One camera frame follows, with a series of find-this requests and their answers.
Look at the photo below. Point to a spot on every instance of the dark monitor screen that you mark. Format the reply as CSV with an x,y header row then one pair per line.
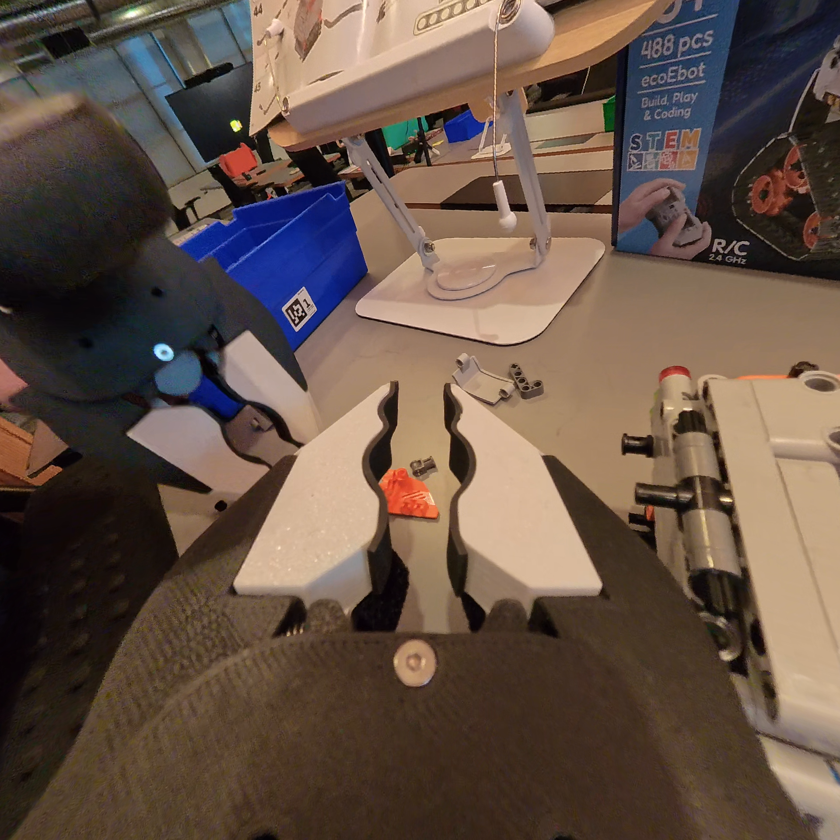
x,y
210,112

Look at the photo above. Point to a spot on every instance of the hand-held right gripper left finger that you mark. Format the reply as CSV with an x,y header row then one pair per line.
x,y
302,525

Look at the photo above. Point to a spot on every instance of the brown background table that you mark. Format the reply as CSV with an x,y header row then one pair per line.
x,y
525,171

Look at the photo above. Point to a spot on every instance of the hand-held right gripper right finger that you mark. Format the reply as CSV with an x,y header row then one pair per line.
x,y
532,525

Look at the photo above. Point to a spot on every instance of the dark robot kit box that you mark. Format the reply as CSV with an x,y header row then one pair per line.
x,y
761,131

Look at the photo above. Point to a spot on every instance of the orange brick panel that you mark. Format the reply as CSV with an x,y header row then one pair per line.
x,y
410,498

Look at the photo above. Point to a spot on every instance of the grey orange toy brick assembly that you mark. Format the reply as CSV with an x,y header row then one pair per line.
x,y
775,525

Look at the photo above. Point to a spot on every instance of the light grey curved brick panel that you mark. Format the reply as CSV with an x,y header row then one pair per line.
x,y
483,379

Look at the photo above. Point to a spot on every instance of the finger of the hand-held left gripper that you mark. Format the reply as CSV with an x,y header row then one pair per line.
x,y
269,381
184,440

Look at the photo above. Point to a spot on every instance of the blue bin with square tag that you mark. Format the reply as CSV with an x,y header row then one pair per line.
x,y
302,250

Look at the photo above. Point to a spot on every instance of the printed instruction booklet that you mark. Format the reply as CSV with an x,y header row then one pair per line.
x,y
302,26

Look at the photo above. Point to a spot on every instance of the white book stand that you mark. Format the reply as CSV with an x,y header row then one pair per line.
x,y
460,289

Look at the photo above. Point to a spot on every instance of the grey brick beam with holes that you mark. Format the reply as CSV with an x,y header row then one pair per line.
x,y
528,383

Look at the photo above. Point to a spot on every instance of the small grey brick connector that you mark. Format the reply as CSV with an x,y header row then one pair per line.
x,y
423,465

